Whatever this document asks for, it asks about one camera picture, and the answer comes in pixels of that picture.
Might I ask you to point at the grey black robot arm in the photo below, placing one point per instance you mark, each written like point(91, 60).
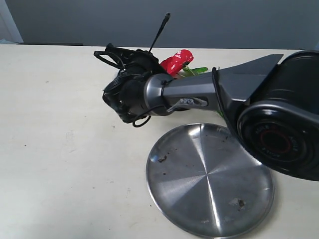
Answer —
point(270, 104)

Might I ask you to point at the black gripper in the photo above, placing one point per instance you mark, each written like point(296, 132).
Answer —
point(125, 94)

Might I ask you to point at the steel spork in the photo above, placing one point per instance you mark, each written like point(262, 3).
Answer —
point(162, 26)

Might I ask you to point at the round steel plate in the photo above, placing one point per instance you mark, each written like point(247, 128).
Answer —
point(205, 183)

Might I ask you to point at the red artificial flower plant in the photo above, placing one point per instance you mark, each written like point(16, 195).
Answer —
point(178, 62)

